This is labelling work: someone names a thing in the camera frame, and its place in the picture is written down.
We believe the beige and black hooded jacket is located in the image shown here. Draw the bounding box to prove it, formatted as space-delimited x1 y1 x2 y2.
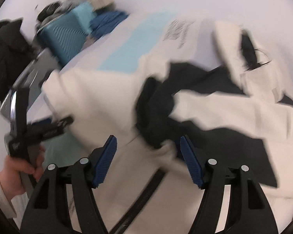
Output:
42 20 293 234

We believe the blue clothes heap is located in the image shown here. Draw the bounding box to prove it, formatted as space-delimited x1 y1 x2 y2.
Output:
90 11 129 39

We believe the left hand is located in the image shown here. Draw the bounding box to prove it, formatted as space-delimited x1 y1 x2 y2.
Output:
0 145 45 201

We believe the grey hard suitcase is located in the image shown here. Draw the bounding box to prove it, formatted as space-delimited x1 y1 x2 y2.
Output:
0 48 61 121

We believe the black backpack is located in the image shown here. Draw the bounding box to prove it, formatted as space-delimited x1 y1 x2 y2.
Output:
0 18 37 102

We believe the teal hard suitcase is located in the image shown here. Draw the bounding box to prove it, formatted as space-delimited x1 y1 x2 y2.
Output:
36 13 87 66

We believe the striped bed mattress sheet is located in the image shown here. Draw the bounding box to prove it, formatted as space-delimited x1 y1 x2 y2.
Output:
26 12 226 166

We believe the light blue cloth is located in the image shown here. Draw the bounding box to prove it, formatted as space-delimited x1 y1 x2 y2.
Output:
71 2 97 35

